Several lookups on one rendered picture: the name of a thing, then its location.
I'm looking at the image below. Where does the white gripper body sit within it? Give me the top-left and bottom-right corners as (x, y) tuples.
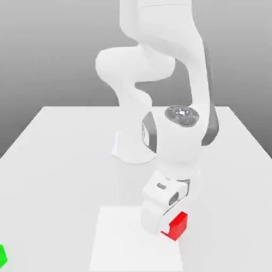
(140, 198), (185, 236)

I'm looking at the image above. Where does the small red cube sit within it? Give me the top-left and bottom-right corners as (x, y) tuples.
(160, 211), (188, 242)

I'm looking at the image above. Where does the small green cube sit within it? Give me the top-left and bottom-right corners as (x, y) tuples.
(0, 244), (9, 270)

